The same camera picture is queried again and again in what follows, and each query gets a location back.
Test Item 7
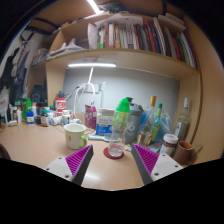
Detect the magenta carton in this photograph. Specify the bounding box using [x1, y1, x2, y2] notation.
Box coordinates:
[84, 104, 98, 130]

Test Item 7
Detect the red and white canister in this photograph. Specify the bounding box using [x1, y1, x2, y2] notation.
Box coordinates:
[54, 97, 67, 118]

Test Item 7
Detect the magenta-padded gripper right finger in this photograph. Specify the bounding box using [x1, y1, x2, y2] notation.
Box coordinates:
[130, 143, 184, 186]

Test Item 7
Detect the brown jar with white lid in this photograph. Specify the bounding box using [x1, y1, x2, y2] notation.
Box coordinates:
[160, 133, 180, 158]

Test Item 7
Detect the ceiling light tube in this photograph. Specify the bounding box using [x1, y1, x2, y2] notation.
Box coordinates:
[87, 0, 104, 15]

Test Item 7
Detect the tall clear bottle white cap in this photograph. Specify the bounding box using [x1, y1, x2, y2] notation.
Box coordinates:
[173, 97, 192, 142]

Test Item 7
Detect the flat round red coaster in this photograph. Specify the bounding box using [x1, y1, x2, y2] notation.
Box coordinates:
[102, 146, 125, 160]

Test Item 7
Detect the green glass bottle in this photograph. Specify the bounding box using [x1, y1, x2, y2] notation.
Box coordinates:
[149, 103, 164, 145]

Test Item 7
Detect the white wall socket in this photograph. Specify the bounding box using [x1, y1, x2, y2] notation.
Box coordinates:
[82, 83, 101, 95]

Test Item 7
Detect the grey shaker bottle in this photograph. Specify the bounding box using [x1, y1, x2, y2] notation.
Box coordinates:
[123, 97, 144, 145]

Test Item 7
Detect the small blue and white bottle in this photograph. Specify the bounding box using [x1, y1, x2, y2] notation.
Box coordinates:
[26, 108, 35, 126]

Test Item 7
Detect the dark hanging clothing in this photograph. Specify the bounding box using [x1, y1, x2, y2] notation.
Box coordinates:
[0, 39, 31, 108]

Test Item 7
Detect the small dark brown bottle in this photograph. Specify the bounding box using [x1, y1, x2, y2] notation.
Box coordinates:
[40, 109, 50, 128]

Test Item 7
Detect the clear bottle with green cap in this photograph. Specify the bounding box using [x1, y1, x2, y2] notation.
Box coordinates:
[107, 97, 132, 158]

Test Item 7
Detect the white pill bottle blue label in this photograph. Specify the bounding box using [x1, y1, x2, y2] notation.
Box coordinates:
[61, 109, 71, 127]

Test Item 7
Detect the blue and white box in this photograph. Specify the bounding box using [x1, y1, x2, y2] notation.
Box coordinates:
[95, 108, 116, 137]

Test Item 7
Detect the white mug with green handle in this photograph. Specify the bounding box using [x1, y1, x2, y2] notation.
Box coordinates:
[63, 122, 88, 150]

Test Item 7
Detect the green plastic bottle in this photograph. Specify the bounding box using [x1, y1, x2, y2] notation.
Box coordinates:
[21, 98, 33, 121]

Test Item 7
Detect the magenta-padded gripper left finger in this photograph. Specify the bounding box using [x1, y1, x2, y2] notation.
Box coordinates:
[44, 144, 95, 187]

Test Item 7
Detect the white cable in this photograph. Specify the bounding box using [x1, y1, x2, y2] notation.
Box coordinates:
[66, 66, 101, 133]

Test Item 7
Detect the wooden shelf unit with books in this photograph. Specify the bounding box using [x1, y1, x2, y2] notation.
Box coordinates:
[29, 9, 201, 81]

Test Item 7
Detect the brown ceramic mug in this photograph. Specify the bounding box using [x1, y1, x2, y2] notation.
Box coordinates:
[173, 140, 198, 167]

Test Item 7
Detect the clear glass bottle gold cap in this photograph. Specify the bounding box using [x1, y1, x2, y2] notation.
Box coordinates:
[137, 95, 158, 147]

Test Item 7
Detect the white shelf light bar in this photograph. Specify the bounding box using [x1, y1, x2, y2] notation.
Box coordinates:
[67, 62, 117, 69]

